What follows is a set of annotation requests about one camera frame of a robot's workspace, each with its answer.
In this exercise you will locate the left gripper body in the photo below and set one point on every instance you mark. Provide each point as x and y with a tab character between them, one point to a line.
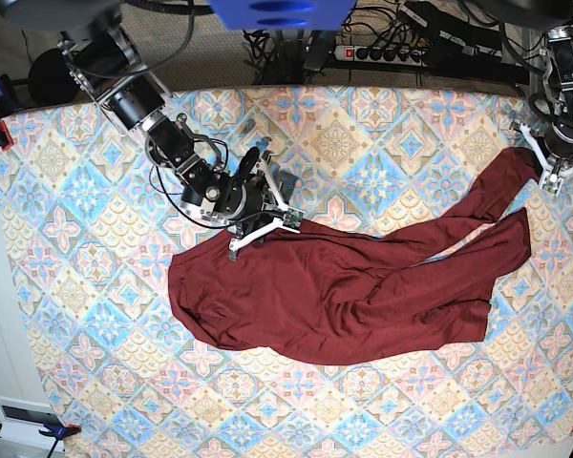
558	139

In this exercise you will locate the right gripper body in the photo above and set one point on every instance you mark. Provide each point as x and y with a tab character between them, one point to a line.
203	198

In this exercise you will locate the maroon t-shirt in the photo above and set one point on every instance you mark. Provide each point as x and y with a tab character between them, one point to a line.
322	296

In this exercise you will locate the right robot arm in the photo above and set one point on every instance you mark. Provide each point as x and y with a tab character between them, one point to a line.
104	62

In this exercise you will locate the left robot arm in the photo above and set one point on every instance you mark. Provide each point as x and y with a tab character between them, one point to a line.
554	21

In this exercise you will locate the patterned tablecloth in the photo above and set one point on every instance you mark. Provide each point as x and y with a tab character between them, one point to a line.
89	239

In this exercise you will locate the white power strip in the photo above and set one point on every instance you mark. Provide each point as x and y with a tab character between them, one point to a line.
378	55

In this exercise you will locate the black round stool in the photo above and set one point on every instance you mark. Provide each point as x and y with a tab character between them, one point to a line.
49	80

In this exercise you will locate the left table clamp lower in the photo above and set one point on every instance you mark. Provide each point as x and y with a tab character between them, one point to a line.
52	431

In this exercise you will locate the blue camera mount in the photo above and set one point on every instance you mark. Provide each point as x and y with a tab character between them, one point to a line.
322	15

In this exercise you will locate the white wall vent panel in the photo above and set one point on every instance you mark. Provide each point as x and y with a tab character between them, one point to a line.
21	422

